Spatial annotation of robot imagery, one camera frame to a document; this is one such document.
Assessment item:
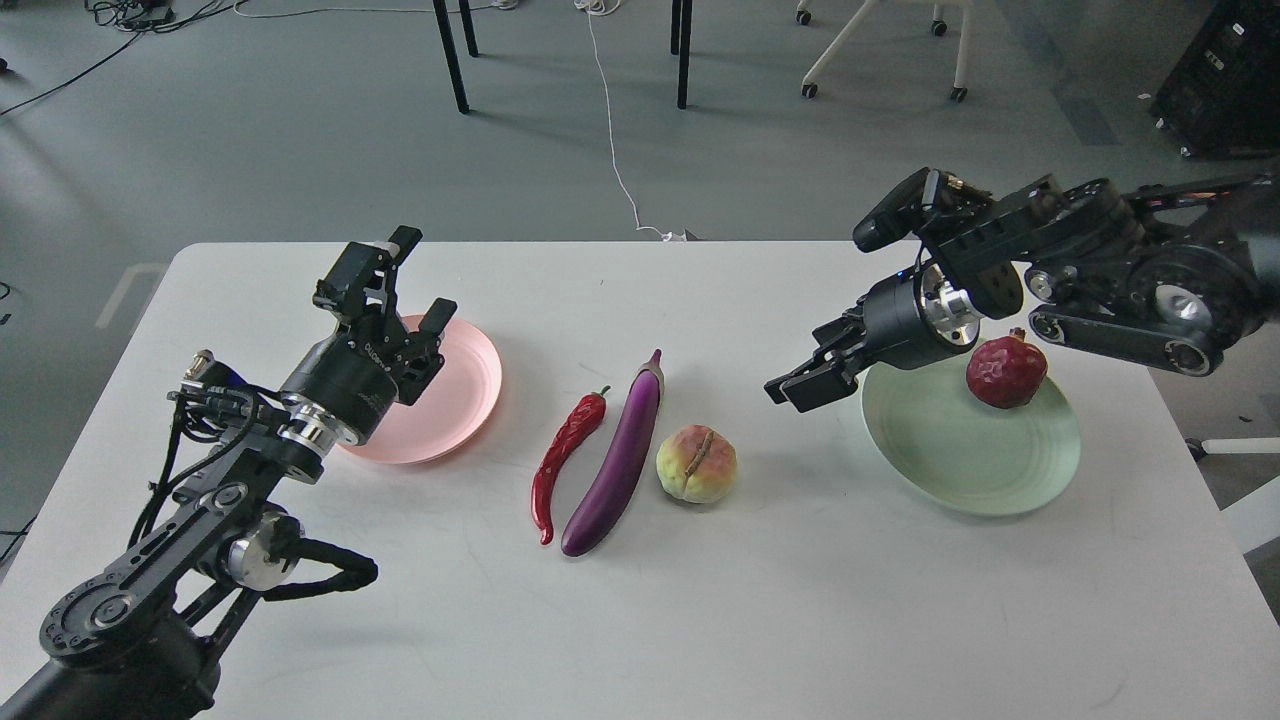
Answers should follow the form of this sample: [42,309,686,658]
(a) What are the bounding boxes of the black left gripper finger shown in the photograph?
[404,299,457,386]
[312,225,422,336]

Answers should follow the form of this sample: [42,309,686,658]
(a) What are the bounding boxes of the purple eggplant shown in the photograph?
[561,348,666,557]

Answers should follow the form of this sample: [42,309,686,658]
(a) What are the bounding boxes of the black equipment case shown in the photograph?
[1149,1,1279,160]

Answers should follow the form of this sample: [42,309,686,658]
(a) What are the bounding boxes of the black table legs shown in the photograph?
[431,1,694,115]

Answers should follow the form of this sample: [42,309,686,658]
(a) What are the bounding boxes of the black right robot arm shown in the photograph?
[764,167,1279,413]

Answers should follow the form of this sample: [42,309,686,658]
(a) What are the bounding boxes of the red pomegranate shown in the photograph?
[965,327,1048,410]

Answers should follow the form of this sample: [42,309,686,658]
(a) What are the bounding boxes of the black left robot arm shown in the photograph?
[3,225,457,719]

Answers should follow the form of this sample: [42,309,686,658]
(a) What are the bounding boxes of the pink plate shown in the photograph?
[340,316,503,464]

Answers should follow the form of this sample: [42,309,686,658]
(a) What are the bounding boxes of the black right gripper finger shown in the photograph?
[765,351,867,413]
[765,341,851,401]

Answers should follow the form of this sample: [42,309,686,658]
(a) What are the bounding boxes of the black floor cables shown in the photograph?
[0,0,241,120]

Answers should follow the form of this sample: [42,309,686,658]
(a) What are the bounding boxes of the green plate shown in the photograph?
[859,355,1082,518]

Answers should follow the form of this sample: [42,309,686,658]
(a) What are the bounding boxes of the white cable on floor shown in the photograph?
[575,0,691,243]

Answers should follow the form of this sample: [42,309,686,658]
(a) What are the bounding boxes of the yellow-pink peach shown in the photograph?
[655,424,739,503]

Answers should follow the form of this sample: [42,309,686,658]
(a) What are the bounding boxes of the white rolling chair base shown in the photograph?
[795,0,977,104]

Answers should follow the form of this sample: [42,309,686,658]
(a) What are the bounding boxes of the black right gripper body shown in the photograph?
[813,268,982,370]

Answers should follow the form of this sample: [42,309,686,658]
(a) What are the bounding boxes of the red chili pepper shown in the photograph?
[530,386,611,546]

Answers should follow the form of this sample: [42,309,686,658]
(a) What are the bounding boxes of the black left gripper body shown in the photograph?
[280,331,445,445]

